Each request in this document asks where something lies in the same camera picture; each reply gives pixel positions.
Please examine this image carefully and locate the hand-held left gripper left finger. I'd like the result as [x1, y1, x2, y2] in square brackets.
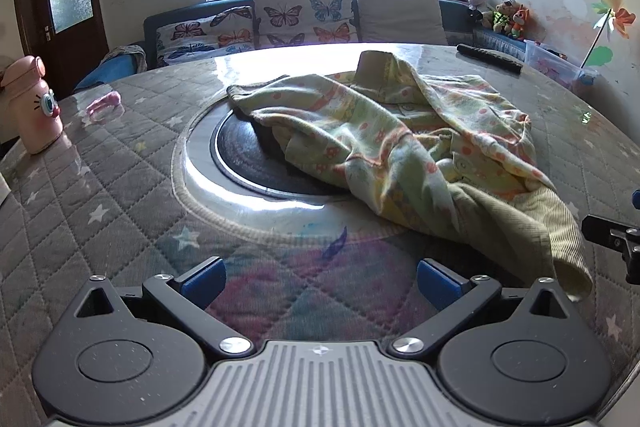
[75, 256, 256, 356]

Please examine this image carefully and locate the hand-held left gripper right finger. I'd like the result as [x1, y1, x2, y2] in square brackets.
[387, 258, 576, 356]

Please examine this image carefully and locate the floral yellow green shirt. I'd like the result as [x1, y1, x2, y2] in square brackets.
[226, 50, 594, 303]

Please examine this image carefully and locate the round black table hotplate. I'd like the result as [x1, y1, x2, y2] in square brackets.
[171, 99, 416, 240]

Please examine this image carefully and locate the clear plastic storage box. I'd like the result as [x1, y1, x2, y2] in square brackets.
[524, 41, 599, 94]

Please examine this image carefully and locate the colourful pinwheel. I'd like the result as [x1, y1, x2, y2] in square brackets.
[582, 0, 637, 68]

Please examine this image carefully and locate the small pink toy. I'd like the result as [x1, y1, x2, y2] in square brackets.
[86, 91, 123, 118]

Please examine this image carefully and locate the black remote control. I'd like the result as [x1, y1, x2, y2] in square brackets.
[456, 43, 523, 75]

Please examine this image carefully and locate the orange fox plush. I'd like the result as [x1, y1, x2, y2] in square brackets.
[510, 7, 532, 41]

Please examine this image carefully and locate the brown bear plush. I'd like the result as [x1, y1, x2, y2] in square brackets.
[492, 0, 521, 35]

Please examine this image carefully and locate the grey crumpled cloth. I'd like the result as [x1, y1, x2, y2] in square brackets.
[102, 44, 148, 72]

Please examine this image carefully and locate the pink cartoon face bottle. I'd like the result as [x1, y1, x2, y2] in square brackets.
[0, 55, 64, 155]

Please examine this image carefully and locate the long butterfly print cushion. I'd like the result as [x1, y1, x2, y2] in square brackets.
[156, 6, 256, 68]

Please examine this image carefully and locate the black white cow plush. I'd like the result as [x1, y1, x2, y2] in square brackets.
[467, 0, 493, 26]

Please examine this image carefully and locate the dark blue sofa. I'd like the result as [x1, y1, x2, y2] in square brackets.
[75, 0, 531, 92]

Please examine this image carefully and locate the plain white pillow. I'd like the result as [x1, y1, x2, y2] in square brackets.
[354, 0, 448, 46]

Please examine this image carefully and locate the square butterfly print cushion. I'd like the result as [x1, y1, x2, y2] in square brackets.
[251, 0, 357, 50]

